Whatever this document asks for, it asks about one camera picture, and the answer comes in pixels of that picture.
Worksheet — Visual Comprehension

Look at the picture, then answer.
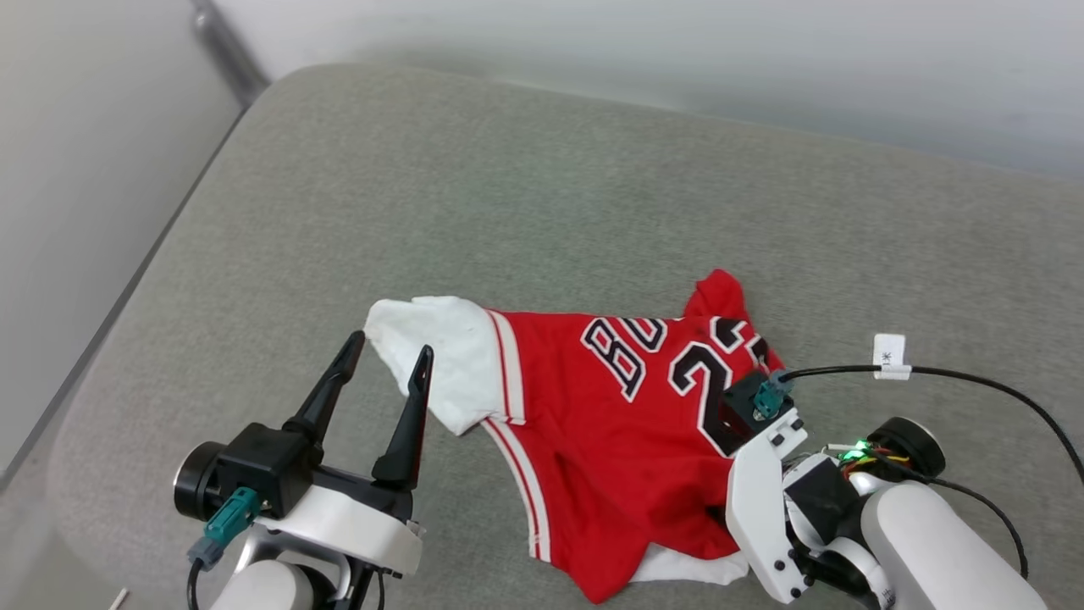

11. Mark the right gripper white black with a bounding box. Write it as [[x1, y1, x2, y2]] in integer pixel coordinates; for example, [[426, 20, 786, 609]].
[[726, 409, 947, 604]]

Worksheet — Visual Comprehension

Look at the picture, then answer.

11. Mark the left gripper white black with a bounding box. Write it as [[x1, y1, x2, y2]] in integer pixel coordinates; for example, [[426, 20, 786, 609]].
[[174, 330, 434, 579]]

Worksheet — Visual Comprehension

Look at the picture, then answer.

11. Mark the red white basketball jersey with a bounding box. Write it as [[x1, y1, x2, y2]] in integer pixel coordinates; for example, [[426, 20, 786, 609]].
[[364, 269, 784, 604]]

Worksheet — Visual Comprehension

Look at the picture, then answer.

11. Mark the grey fabric sofa cushion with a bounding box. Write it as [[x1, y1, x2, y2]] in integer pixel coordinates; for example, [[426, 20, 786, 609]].
[[47, 64, 1084, 610]]

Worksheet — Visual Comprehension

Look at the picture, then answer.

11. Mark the teal cable connector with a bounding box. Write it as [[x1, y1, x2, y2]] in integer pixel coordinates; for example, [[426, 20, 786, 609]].
[[188, 487, 262, 570], [754, 370, 794, 420]]

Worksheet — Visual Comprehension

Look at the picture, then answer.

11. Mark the white cable label tag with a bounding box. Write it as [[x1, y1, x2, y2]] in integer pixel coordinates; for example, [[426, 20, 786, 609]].
[[872, 333, 911, 380]]

